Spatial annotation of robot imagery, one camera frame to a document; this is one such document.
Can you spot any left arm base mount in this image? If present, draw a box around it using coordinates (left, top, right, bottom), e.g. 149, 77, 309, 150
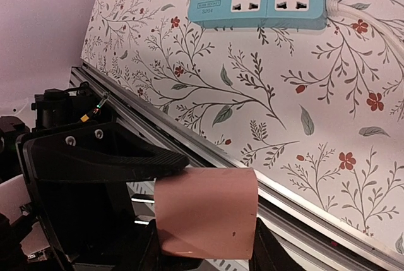
31, 81, 114, 131

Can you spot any light blue cube socket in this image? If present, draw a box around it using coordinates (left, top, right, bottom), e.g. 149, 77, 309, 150
187, 0, 326, 30

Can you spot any floral patterned table mat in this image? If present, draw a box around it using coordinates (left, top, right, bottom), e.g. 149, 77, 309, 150
81, 0, 403, 253

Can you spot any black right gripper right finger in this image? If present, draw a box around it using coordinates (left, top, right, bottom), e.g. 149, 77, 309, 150
249, 217, 305, 271

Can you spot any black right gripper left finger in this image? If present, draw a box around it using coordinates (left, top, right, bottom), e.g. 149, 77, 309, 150
16, 121, 189, 183

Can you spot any aluminium front rail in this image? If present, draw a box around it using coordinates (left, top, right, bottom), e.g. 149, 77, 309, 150
70, 66, 403, 270

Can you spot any white cable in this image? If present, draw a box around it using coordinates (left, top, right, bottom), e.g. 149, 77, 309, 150
326, 0, 404, 54

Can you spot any pink cube socket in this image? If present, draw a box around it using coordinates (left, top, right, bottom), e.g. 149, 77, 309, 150
154, 167, 258, 260

